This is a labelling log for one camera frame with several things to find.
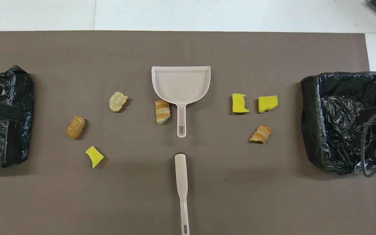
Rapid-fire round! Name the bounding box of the brown bread roll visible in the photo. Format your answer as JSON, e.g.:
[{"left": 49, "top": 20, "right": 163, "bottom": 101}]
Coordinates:
[{"left": 66, "top": 116, "right": 86, "bottom": 140}]

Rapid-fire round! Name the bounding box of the small yellow sponge piece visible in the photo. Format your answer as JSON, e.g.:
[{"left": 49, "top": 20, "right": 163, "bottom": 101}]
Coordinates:
[{"left": 85, "top": 146, "right": 105, "bottom": 169}]

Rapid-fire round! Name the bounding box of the wedge yellow sponge piece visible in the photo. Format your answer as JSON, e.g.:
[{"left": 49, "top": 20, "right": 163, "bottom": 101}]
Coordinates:
[{"left": 258, "top": 95, "right": 279, "bottom": 114}]

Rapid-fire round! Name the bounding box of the pale ridged pastry piece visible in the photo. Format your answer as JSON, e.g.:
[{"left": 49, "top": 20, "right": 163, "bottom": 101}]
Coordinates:
[{"left": 109, "top": 91, "right": 129, "bottom": 112}]

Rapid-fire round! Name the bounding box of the striped orange croissant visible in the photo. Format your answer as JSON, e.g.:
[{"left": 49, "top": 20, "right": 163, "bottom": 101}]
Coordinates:
[
  {"left": 249, "top": 125, "right": 273, "bottom": 144},
  {"left": 155, "top": 100, "right": 171, "bottom": 125}
]

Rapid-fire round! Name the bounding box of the notched yellow sponge piece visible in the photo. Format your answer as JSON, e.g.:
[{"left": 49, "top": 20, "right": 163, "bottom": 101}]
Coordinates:
[{"left": 232, "top": 93, "right": 250, "bottom": 114}]

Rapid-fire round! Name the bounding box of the beige plastic dustpan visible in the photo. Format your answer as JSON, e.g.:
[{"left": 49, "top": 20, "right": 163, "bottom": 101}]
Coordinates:
[{"left": 151, "top": 66, "right": 212, "bottom": 138}]

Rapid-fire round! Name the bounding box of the black bag lined bin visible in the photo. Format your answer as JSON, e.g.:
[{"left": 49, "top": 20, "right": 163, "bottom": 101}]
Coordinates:
[
  {"left": 0, "top": 65, "right": 35, "bottom": 169},
  {"left": 300, "top": 71, "right": 376, "bottom": 175}
]

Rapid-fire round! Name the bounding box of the brown paper table mat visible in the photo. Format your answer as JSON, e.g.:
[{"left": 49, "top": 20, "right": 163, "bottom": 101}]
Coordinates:
[{"left": 0, "top": 31, "right": 376, "bottom": 235}]

